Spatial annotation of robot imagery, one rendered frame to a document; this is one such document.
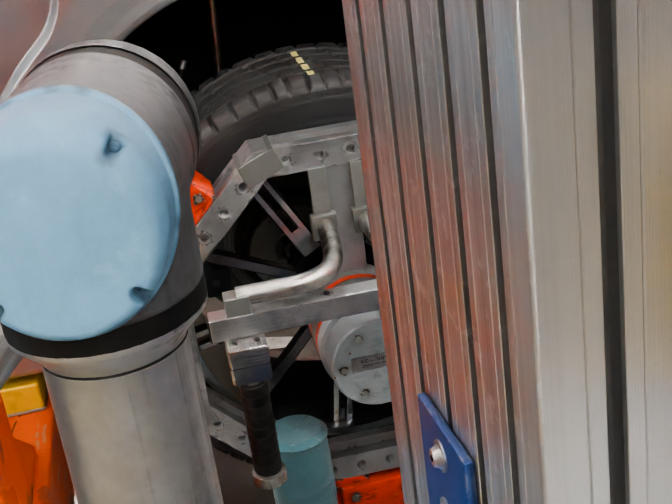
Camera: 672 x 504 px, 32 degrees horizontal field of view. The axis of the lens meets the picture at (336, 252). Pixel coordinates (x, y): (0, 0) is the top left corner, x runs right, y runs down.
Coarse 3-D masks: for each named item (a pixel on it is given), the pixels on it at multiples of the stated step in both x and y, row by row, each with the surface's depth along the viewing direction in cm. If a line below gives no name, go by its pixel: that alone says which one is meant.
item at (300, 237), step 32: (224, 256) 170; (320, 256) 178; (224, 352) 190; (288, 352) 178; (224, 384) 178; (288, 384) 194; (320, 384) 196; (320, 416) 186; (352, 416) 185; (384, 416) 184
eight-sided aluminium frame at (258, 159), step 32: (320, 128) 160; (352, 128) 160; (256, 160) 154; (288, 160) 157; (320, 160) 156; (224, 192) 155; (256, 192) 156; (224, 224) 157; (224, 416) 168; (352, 448) 177; (384, 448) 176
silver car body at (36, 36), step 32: (0, 0) 164; (32, 0) 165; (64, 0) 163; (96, 0) 164; (128, 0) 165; (160, 0) 166; (0, 32) 165; (32, 32) 166; (64, 32) 165; (96, 32) 166; (0, 64) 167; (32, 64) 166; (0, 96) 169
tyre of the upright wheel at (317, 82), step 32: (256, 64) 174; (288, 64) 170; (320, 64) 168; (192, 96) 177; (224, 96) 168; (256, 96) 161; (288, 96) 161; (320, 96) 161; (352, 96) 162; (224, 128) 161; (256, 128) 161; (288, 128) 162; (224, 160) 162; (224, 448) 180
